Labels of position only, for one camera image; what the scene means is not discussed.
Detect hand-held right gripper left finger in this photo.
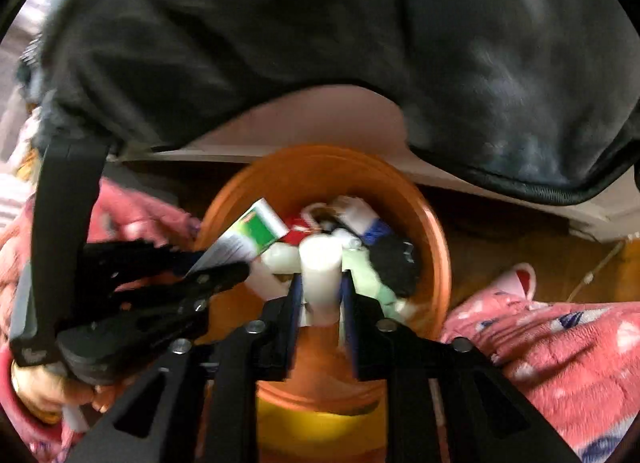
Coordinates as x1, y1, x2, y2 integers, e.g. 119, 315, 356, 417
65, 273, 306, 463

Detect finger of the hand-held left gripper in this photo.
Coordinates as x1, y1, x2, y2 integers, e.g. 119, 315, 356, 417
114, 261, 252, 310
82, 239, 207, 293

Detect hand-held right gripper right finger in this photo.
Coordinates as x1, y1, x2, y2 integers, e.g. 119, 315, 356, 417
340, 273, 582, 463

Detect white plastic bottle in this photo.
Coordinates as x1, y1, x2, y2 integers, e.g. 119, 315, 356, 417
299, 235, 346, 327

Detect green and white carton box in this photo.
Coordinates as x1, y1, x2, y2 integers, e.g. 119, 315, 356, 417
185, 198, 291, 277

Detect orange plastic bin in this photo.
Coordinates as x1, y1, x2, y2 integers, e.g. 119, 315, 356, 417
192, 144, 453, 463

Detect person's left hand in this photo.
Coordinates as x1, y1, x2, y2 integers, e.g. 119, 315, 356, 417
11, 360, 101, 427

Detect light green crumpled item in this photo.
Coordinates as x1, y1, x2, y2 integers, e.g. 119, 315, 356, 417
342, 248, 417, 318

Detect small white container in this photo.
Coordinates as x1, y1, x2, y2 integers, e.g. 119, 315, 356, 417
247, 243, 302, 302

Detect black round item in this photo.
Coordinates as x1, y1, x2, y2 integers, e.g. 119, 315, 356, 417
367, 238, 422, 297

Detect small red item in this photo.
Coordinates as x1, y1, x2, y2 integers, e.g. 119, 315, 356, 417
284, 216, 314, 247

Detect white and blue tube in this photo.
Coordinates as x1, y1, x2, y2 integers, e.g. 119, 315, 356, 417
331, 196, 395, 245

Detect pink printed pajama pants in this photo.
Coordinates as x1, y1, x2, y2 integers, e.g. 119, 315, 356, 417
0, 178, 640, 463

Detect dark grey bed sheet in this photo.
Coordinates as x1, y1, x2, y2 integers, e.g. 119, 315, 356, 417
17, 0, 640, 206

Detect thin cord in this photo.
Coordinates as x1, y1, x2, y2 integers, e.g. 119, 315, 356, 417
567, 240, 627, 302

